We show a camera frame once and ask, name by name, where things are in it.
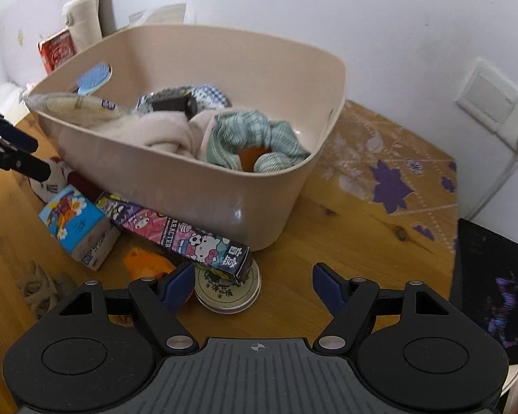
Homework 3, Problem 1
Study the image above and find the white thermos bottle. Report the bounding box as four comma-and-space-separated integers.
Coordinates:
63, 0, 103, 50

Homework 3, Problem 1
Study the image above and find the beige hair claw clip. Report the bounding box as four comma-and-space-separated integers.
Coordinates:
17, 261, 76, 317

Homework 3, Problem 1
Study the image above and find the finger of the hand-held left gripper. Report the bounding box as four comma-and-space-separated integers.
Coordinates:
0, 149, 51, 182
0, 103, 39, 152

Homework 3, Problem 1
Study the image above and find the long cartoon printed box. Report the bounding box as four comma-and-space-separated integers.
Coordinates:
95, 192, 255, 284

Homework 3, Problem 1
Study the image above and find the pink headboard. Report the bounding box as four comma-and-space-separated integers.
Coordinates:
0, 0, 109, 108

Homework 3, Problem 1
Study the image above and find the wooden desk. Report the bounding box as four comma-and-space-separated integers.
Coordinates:
0, 99, 458, 414

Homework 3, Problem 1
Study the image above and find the round floral tin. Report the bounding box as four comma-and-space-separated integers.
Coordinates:
193, 263, 262, 315

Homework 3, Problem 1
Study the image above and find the blue checkered cloth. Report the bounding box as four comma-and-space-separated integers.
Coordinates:
190, 84, 233, 110

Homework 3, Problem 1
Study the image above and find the white cloth with dark stripes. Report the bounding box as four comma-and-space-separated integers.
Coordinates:
29, 159, 72, 203

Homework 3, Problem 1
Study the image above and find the white wall switch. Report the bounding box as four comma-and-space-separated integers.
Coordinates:
454, 57, 518, 132

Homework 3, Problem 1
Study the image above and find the red carton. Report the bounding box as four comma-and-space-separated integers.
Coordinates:
37, 27, 76, 75

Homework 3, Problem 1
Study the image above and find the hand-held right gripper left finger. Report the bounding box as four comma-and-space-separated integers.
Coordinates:
47, 262, 199, 356

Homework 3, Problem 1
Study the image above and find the small black box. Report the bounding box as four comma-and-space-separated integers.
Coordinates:
149, 95, 198, 117

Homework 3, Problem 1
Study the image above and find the plastic beige pack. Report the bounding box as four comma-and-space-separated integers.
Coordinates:
23, 92, 122, 128

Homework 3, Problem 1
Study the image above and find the green striped sock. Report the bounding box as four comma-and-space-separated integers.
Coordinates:
205, 111, 312, 173

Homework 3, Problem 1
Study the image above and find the purple floral table mat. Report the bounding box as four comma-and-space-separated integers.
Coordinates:
300, 100, 458, 255

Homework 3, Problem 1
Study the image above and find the beige plastic storage bin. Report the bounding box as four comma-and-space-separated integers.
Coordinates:
23, 23, 347, 253

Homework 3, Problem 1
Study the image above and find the small blue patterned box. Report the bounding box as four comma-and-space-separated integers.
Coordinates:
39, 185, 122, 272

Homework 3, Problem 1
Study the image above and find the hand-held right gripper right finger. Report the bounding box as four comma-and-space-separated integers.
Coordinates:
313, 263, 458, 356

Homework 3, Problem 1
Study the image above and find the white bedding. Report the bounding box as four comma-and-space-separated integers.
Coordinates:
0, 84, 31, 126

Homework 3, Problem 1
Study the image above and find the blue hairbrush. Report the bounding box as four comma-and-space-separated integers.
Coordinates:
75, 63, 114, 96

